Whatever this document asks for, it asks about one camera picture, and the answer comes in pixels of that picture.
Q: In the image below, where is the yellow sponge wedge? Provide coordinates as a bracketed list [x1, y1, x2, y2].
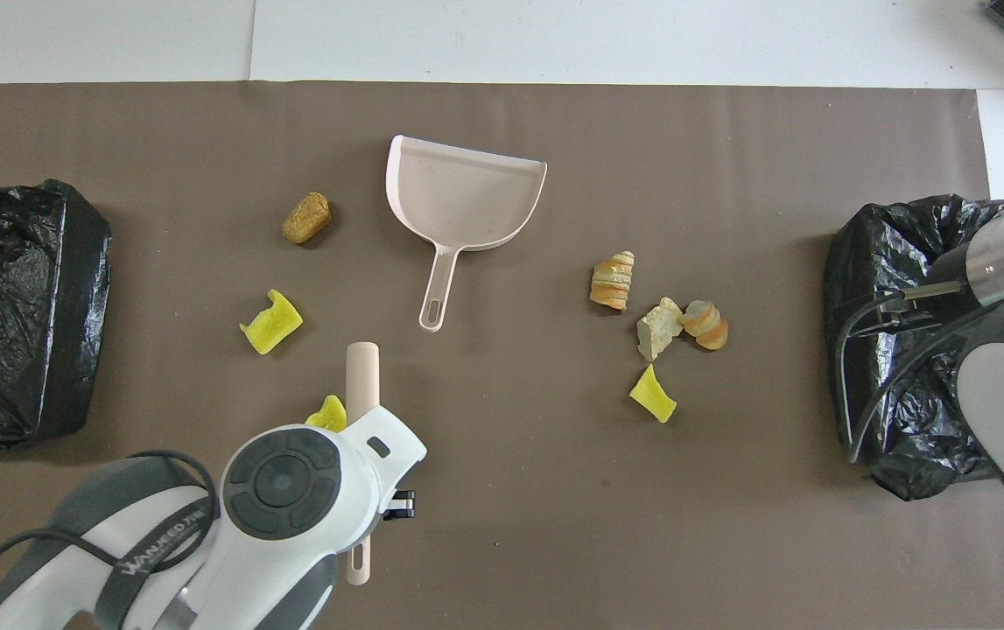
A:
[305, 395, 348, 433]

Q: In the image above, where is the empty black bagged bin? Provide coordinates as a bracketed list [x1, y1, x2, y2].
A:
[0, 179, 113, 449]

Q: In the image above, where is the brown bread roll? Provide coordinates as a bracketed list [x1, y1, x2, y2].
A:
[281, 192, 333, 245]

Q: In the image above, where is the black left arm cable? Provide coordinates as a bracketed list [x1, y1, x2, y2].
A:
[0, 450, 224, 630]

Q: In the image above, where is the crumpled black bagged bin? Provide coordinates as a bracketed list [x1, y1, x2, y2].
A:
[823, 194, 1004, 501]

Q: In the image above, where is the notched yellow sponge piece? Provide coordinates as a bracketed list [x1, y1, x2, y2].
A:
[239, 289, 304, 356]

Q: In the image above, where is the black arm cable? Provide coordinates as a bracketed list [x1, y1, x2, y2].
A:
[0, 450, 224, 630]
[834, 280, 971, 465]

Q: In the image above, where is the small yellow sponge piece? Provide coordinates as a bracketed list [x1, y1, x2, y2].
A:
[628, 364, 678, 424]

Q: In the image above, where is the brown paper table mat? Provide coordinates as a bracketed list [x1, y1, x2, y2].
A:
[0, 81, 1004, 630]

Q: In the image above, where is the small toy croissant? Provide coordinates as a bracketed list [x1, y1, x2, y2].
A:
[681, 300, 729, 352]

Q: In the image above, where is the large toy croissant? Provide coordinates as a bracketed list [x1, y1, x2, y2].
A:
[589, 251, 635, 311]

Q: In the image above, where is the beige hand brush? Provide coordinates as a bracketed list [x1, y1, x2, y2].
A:
[344, 342, 381, 586]

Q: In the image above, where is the pale bread chunk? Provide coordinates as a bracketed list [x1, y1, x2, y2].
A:
[636, 297, 685, 362]

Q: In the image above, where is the beige plastic dustpan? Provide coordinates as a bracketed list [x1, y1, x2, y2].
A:
[384, 134, 548, 333]

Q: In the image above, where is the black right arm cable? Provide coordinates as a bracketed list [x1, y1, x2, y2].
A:
[834, 280, 971, 465]

